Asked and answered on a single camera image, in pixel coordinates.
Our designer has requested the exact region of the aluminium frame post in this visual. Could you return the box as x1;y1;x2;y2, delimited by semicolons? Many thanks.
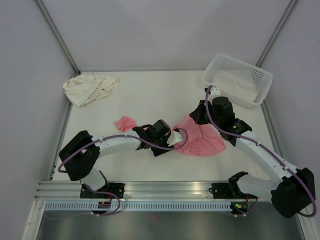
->
33;0;81;75
255;0;300;68

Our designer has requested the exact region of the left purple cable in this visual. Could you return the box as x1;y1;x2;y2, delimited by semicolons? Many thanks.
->
57;127;189;174

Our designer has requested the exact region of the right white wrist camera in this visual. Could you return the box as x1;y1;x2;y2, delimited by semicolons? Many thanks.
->
209;86;221;98

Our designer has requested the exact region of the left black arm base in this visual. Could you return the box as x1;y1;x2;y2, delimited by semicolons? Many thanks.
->
79;182;125;199

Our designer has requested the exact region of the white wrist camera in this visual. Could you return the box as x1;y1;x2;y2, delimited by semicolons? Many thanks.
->
167;130;183;147
209;86;221;98

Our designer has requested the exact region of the purple cable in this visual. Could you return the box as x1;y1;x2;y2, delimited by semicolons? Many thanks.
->
57;127;189;174
204;84;316;218

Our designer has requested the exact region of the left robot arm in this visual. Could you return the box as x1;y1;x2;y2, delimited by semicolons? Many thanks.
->
58;119;173;198

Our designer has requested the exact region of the right aluminium frame post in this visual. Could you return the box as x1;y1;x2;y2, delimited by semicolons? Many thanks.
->
255;0;300;68

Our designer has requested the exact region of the aluminium mounting rail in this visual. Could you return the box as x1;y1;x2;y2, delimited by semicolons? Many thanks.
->
34;181;255;201

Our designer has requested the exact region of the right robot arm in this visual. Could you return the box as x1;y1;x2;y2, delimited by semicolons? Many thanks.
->
190;96;317;219

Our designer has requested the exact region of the left aluminium frame post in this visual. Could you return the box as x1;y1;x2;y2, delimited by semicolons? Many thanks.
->
33;0;81;75

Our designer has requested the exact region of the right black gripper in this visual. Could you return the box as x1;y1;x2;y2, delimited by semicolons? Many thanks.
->
190;99;223;128

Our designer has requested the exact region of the white plastic basket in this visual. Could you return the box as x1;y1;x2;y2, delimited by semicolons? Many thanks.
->
201;54;273;109

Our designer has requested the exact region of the white cloth in basket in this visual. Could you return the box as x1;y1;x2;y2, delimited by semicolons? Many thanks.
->
212;71;258;104

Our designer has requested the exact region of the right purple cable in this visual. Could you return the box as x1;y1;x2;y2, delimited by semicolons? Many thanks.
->
204;84;316;218

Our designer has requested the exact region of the pink t-shirt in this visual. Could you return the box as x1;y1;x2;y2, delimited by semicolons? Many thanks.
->
114;115;226;157

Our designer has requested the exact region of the cream white t-shirt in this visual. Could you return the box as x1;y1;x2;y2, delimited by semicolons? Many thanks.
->
62;72;120;108

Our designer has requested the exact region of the white slotted cable duct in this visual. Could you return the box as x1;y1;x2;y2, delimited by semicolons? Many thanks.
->
45;201;231;212

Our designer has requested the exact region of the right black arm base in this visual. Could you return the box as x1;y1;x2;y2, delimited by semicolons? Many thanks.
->
208;171;257;200

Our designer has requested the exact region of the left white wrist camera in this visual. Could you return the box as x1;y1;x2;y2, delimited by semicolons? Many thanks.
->
167;130;183;147

